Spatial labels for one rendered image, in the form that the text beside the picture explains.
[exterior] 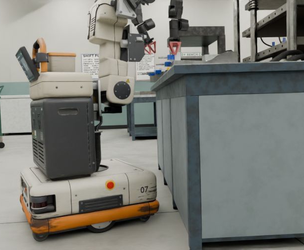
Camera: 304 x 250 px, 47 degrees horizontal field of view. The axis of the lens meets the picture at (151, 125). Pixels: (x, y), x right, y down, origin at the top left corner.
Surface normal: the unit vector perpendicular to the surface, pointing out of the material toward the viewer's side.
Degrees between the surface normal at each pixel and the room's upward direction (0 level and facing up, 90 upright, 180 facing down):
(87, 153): 90
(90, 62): 90
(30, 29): 90
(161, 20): 90
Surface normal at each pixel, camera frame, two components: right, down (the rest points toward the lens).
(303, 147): 0.05, 0.06
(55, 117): 0.44, 0.04
